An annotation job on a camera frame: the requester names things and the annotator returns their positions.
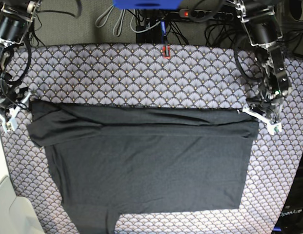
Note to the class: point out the blue mount plate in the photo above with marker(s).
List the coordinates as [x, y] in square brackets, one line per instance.
[147, 4]

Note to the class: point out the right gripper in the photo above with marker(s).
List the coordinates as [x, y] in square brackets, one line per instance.
[11, 103]

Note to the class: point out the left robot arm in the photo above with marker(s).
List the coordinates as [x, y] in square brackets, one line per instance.
[263, 32]

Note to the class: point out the fan-patterned table cloth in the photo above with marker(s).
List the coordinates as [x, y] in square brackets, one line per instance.
[132, 74]

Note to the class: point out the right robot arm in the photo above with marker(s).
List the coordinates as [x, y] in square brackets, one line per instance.
[15, 24]

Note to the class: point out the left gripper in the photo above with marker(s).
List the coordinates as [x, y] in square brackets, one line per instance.
[267, 106]

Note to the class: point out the red and blue clamp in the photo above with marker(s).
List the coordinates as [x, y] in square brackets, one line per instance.
[166, 46]

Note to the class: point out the black OpenArm box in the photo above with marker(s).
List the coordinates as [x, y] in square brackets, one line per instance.
[291, 218]

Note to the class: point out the white plastic bin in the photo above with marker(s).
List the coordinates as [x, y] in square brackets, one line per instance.
[17, 215]

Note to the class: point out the dark grey T-shirt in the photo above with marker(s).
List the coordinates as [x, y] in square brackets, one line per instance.
[109, 161]

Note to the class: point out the black power strip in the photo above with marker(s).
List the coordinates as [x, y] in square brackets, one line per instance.
[186, 13]

